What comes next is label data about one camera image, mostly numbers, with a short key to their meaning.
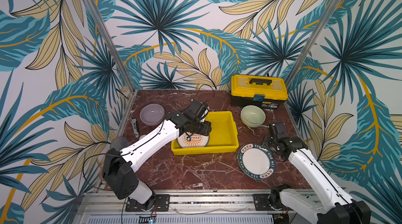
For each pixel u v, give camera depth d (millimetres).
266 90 989
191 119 575
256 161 858
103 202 746
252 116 1063
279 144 567
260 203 732
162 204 726
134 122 1001
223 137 925
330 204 395
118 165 434
